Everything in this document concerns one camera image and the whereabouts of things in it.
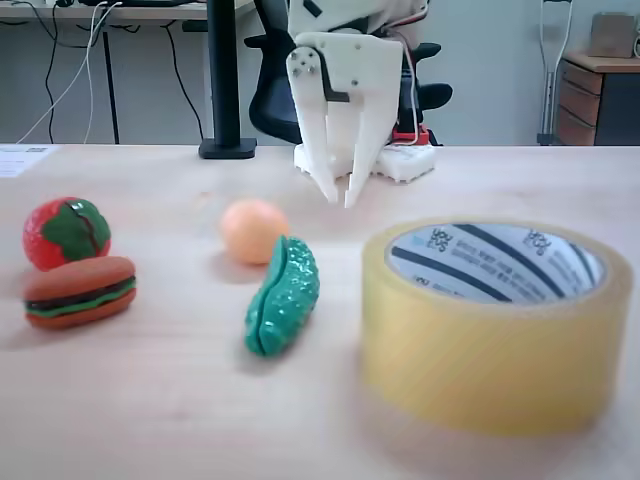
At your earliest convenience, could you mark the white desk with black leg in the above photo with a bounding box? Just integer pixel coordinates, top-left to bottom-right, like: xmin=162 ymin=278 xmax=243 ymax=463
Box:
xmin=0 ymin=0 xmax=261 ymax=146

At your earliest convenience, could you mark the black office chair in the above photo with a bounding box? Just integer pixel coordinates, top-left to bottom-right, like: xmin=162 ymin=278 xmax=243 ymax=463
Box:
xmin=243 ymin=0 xmax=454 ymax=147

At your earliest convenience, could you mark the black monitor stand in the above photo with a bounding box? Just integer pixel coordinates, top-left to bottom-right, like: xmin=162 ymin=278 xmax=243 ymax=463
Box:
xmin=198 ymin=0 xmax=259 ymax=160

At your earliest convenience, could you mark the black hanging cable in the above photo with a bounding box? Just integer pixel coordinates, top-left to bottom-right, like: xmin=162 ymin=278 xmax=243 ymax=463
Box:
xmin=163 ymin=23 xmax=207 ymax=140
xmin=43 ymin=19 xmax=69 ymax=145

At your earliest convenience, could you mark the brown cardboard box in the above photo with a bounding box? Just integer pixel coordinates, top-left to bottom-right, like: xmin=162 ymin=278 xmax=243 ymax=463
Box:
xmin=586 ymin=12 xmax=640 ymax=59

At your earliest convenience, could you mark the red toy tomato green leaf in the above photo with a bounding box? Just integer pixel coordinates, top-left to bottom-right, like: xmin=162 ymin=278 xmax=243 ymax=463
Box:
xmin=22 ymin=197 xmax=112 ymax=272

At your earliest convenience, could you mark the beige toy egg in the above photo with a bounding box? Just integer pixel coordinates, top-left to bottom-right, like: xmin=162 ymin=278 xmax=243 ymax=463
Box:
xmin=218 ymin=198 xmax=290 ymax=266

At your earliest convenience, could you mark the white hanging cable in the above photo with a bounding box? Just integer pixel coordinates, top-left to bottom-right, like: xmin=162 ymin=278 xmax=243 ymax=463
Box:
xmin=4 ymin=0 xmax=124 ymax=144

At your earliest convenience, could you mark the white printed paper sheet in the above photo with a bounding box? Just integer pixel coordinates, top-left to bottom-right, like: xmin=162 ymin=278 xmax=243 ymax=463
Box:
xmin=0 ymin=144 xmax=54 ymax=179

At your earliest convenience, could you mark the red table clamp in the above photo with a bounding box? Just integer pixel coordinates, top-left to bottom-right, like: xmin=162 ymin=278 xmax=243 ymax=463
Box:
xmin=391 ymin=124 xmax=431 ymax=147

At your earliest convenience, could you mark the yellow tape roll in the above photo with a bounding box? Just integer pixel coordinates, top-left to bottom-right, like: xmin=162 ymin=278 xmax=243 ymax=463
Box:
xmin=360 ymin=217 xmax=632 ymax=436

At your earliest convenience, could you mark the grey metal crutch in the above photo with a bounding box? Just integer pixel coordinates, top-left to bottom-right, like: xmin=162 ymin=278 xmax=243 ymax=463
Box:
xmin=536 ymin=0 xmax=574 ymax=147

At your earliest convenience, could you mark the brown drawer cabinet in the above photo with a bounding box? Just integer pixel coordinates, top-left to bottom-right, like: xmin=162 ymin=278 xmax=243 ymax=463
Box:
xmin=555 ymin=51 xmax=640 ymax=147

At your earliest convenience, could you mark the brown toy hamburger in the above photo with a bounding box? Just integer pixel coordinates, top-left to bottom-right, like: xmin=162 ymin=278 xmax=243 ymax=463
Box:
xmin=23 ymin=256 xmax=137 ymax=331

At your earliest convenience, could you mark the green toy cucumber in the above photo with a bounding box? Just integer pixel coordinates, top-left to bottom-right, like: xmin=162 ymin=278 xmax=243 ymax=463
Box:
xmin=243 ymin=234 xmax=321 ymax=357

